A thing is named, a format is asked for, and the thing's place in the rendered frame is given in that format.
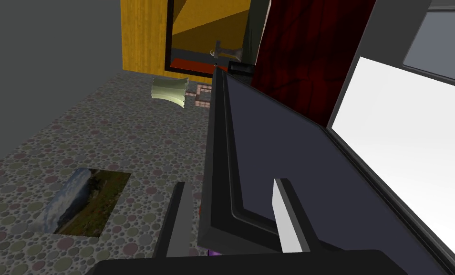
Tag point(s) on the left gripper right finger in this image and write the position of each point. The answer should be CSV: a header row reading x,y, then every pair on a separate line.
x,y
286,229

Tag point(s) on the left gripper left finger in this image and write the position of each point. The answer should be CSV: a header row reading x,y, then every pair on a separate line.
x,y
178,229

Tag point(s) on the landscape picture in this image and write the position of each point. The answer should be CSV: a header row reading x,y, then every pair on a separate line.
x,y
82,202

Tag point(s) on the pale green ribbed object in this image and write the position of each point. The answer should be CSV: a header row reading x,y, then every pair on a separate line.
x,y
170,93

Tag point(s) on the grey appliance with white inside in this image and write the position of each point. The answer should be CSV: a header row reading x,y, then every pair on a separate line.
x,y
410,145

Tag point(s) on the dark red panel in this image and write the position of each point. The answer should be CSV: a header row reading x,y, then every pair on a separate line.
x,y
307,53

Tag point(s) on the yellow wooden cabinet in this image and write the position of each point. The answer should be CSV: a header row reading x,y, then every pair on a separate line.
x,y
143,34

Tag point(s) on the dark appliance door black frame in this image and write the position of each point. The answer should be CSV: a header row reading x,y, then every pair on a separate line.
x,y
288,145

